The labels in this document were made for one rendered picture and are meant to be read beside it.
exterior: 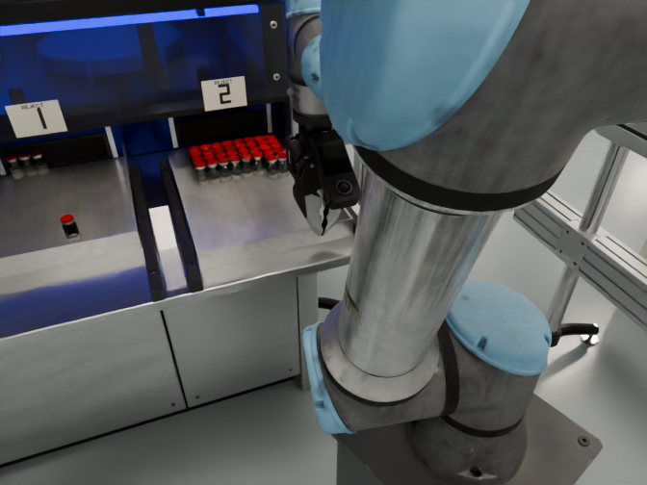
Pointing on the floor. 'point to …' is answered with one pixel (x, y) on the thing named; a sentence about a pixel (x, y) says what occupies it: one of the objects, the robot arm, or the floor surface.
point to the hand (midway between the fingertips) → (323, 231)
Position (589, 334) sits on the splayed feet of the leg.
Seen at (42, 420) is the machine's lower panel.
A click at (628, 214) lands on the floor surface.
